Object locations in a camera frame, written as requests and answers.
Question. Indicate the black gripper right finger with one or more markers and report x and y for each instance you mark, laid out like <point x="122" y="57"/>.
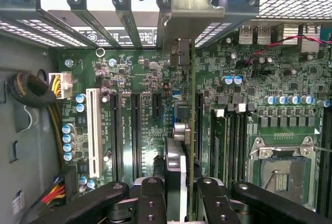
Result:
<point x="218" y="203"/>

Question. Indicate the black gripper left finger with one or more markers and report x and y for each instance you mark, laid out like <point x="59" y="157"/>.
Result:
<point x="151" y="203"/>

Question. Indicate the long black expansion slot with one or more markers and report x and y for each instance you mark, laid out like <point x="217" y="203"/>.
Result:
<point x="117" y="136"/>
<point x="199" y="125"/>
<point x="136" y="136"/>

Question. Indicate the CPU socket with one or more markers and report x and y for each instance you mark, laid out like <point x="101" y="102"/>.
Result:
<point x="285" y="172"/>

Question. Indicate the black power connector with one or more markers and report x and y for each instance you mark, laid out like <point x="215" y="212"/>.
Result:
<point x="70" y="182"/>

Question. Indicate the white expansion slot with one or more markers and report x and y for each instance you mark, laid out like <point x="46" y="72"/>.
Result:
<point x="94" y="130"/>

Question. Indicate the short black expansion slot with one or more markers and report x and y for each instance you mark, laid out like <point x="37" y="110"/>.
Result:
<point x="157" y="106"/>

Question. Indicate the blue expansion slot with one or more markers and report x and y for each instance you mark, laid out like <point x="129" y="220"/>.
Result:
<point x="176" y="98"/>

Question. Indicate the black RAM slot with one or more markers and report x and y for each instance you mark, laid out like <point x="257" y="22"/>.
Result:
<point x="325" y="156"/>

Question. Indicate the green motherboard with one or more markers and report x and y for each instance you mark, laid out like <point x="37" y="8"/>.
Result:
<point x="147" y="78"/>

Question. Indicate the white power connector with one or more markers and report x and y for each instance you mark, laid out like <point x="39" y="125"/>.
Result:
<point x="64" y="78"/>

